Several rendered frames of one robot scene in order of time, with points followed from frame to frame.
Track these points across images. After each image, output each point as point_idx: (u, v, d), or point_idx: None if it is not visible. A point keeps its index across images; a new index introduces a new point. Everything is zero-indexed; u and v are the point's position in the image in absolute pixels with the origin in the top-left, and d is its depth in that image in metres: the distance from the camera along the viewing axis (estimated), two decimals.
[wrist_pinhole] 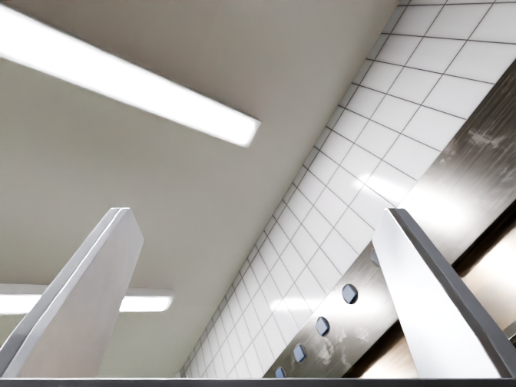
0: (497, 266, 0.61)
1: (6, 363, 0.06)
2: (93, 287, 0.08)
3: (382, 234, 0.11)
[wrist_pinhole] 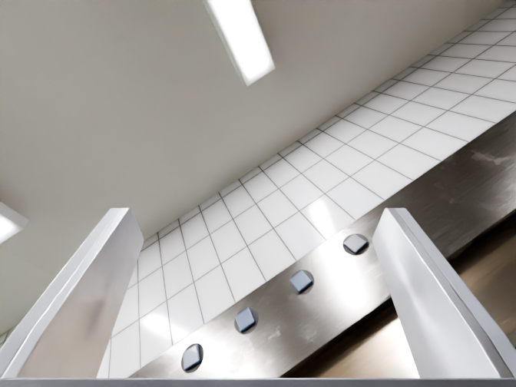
0: (498, 266, 0.53)
1: (6, 363, 0.06)
2: (93, 287, 0.08)
3: (382, 234, 0.11)
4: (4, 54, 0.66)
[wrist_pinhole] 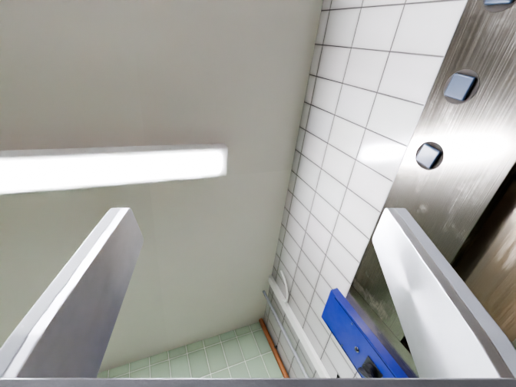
0: None
1: (6, 363, 0.06)
2: (93, 287, 0.08)
3: (382, 234, 0.11)
4: (91, 25, 0.69)
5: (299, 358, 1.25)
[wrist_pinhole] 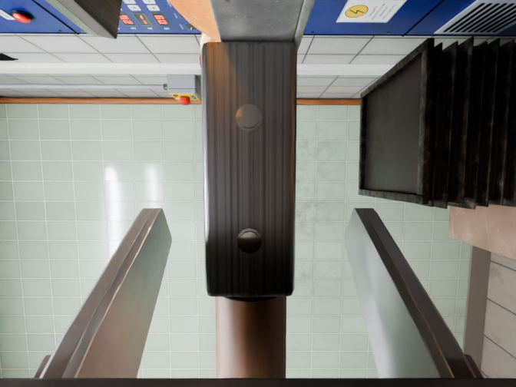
0: None
1: (64, 363, 0.06)
2: (134, 287, 0.08)
3: (352, 234, 0.11)
4: None
5: None
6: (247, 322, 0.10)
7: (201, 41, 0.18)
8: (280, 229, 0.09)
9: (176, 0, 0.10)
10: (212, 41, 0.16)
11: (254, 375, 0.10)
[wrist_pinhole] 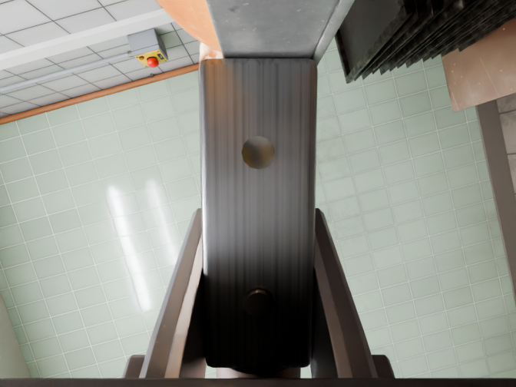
0: None
1: (163, 363, 0.06)
2: None
3: None
4: None
5: None
6: None
7: (200, 48, 0.16)
8: (296, 287, 0.07)
9: (169, 6, 0.08)
10: (213, 48, 0.15)
11: None
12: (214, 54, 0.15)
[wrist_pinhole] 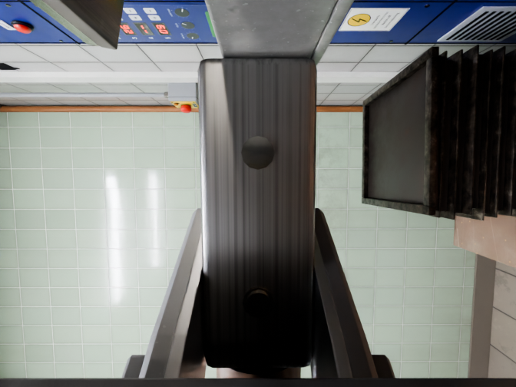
0: None
1: (163, 363, 0.06)
2: None
3: None
4: None
5: None
6: None
7: None
8: (296, 287, 0.08)
9: None
10: None
11: None
12: None
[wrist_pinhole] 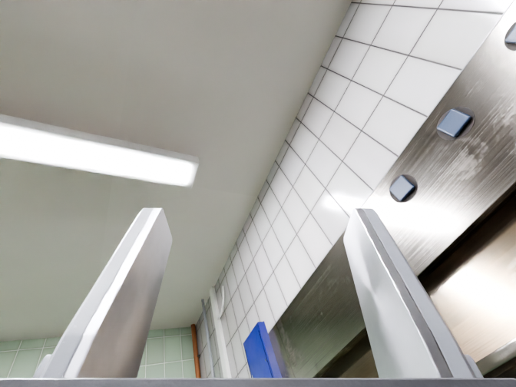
0: None
1: (64, 363, 0.06)
2: (134, 287, 0.08)
3: (351, 234, 0.11)
4: (92, 16, 0.69)
5: (214, 375, 1.28)
6: None
7: None
8: None
9: None
10: None
11: None
12: None
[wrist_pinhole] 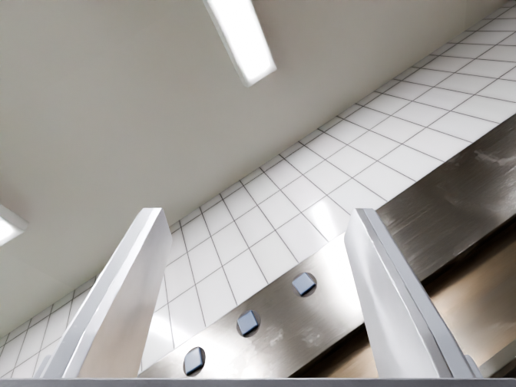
0: (504, 268, 0.53)
1: (64, 363, 0.06)
2: (134, 287, 0.08)
3: (351, 234, 0.11)
4: (4, 56, 0.66)
5: None
6: None
7: None
8: None
9: None
10: None
11: None
12: None
